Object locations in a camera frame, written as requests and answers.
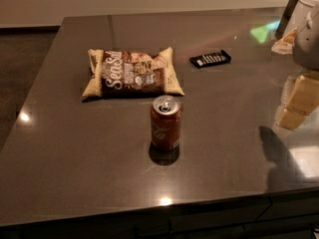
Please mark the black object at table edge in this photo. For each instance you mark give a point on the black object at table edge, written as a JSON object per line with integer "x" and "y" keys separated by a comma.
{"x": 289, "y": 9}

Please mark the red coke can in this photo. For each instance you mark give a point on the red coke can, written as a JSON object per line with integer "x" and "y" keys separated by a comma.
{"x": 166, "y": 117}

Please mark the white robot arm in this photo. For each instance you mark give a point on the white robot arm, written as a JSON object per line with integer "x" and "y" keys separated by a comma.
{"x": 305, "y": 51}

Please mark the yellow white snack packet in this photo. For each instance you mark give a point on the yellow white snack packet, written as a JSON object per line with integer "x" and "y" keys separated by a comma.
{"x": 285, "y": 44}

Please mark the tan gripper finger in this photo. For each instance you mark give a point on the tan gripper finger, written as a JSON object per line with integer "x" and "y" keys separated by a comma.
{"x": 290, "y": 120}
{"x": 303, "y": 94}

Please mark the black snack bar wrapper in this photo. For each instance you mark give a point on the black snack bar wrapper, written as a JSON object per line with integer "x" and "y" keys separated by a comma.
{"x": 211, "y": 59}

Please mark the brown sea salt chip bag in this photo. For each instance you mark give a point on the brown sea salt chip bag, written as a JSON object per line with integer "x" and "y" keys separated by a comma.
{"x": 131, "y": 74}

